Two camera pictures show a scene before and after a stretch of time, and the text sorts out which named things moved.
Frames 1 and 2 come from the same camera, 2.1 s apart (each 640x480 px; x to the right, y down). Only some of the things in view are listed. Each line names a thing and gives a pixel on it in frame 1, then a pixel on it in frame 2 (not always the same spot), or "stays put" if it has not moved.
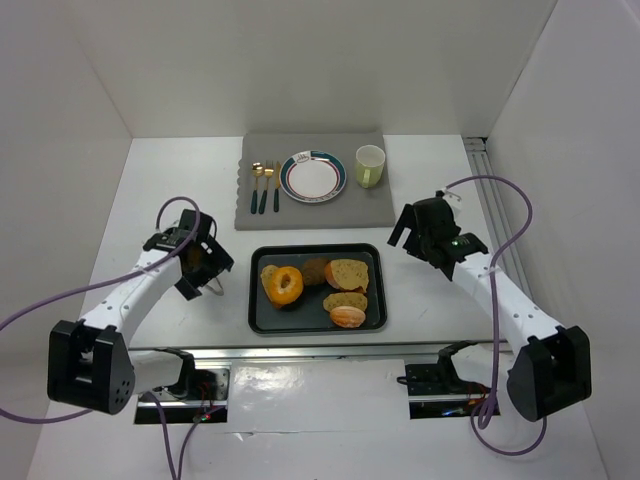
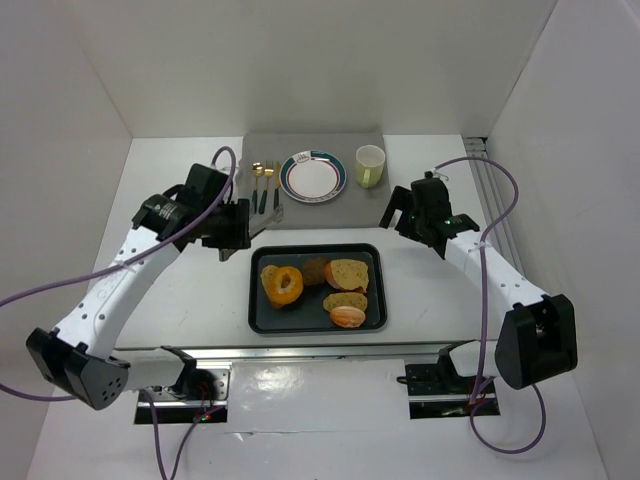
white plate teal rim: (313, 176) stays put
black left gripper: (209, 270) → (240, 223)
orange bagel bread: (282, 285) stays put
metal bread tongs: (216, 287) → (258, 221)
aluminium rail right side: (482, 163) stays put
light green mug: (369, 165) stays put
